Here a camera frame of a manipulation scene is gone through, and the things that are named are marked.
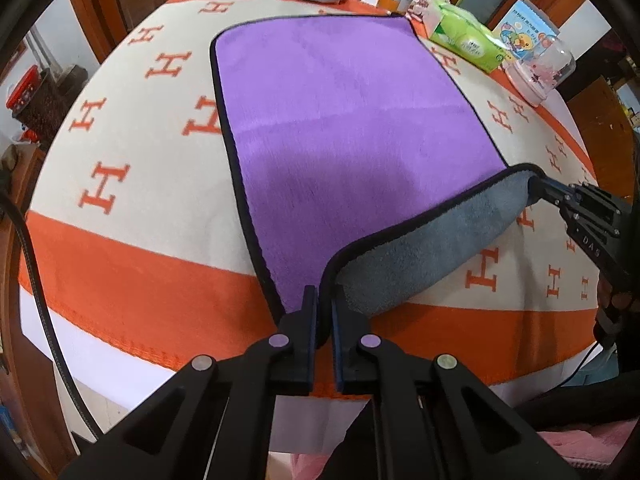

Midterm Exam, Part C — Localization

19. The purple and grey towel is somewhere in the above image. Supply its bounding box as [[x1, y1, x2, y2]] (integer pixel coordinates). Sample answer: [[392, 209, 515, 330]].
[[209, 14, 540, 344]]

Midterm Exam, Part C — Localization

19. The pink base clear jar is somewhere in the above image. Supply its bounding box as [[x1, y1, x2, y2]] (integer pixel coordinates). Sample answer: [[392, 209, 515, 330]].
[[504, 35, 576, 107]]

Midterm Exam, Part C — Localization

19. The blue children's book box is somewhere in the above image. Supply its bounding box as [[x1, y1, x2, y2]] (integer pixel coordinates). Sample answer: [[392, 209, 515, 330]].
[[492, 0, 560, 61]]

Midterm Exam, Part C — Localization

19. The green tissue pack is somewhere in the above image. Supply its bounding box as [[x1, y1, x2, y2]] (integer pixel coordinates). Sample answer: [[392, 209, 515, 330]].
[[422, 0, 508, 73]]

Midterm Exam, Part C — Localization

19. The orange and cream H blanket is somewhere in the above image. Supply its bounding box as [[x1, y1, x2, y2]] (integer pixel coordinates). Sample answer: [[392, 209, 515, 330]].
[[27, 0, 598, 408]]

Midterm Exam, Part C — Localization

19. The red lidded container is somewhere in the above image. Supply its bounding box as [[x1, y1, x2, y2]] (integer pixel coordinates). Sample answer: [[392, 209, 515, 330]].
[[6, 65, 41, 112]]

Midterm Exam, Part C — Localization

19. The black cable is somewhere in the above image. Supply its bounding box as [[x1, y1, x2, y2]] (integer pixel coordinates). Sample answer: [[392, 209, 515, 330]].
[[0, 192, 104, 441]]

